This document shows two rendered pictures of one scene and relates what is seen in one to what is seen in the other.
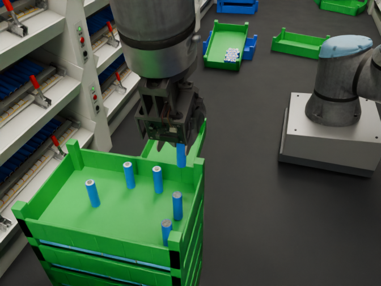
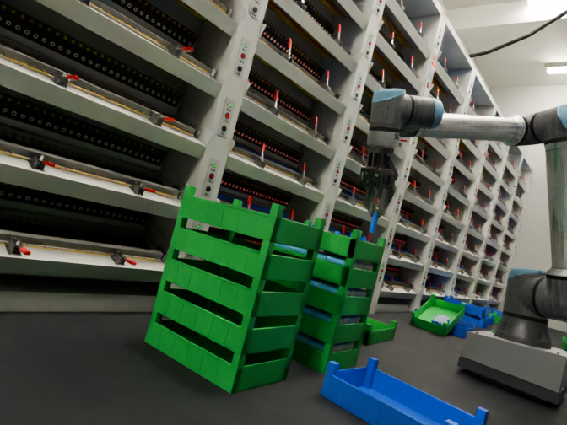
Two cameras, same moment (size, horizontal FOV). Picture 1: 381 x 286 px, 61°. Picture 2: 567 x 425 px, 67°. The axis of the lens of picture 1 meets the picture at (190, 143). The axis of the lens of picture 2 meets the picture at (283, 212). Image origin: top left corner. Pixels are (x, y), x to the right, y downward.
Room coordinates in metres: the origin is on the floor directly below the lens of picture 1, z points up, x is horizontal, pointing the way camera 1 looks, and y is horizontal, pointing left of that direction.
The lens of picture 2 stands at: (-0.86, -0.23, 0.36)
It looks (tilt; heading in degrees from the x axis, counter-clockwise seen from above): 2 degrees up; 23
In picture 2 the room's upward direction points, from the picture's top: 14 degrees clockwise
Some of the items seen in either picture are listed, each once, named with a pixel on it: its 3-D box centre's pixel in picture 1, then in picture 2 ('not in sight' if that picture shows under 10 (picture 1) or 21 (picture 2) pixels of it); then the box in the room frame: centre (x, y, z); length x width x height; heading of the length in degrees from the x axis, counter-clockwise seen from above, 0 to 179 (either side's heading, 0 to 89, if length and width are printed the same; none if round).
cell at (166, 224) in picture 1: (167, 234); not in sight; (0.34, 0.04, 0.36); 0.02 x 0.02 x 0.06
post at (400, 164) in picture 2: not in sight; (392, 160); (1.67, 0.23, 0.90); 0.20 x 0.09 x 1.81; 74
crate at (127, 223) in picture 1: (118, 196); (326, 237); (0.43, 0.14, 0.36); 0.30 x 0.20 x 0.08; 76
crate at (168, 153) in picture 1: (174, 145); (360, 325); (0.97, 0.06, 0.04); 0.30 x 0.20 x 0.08; 167
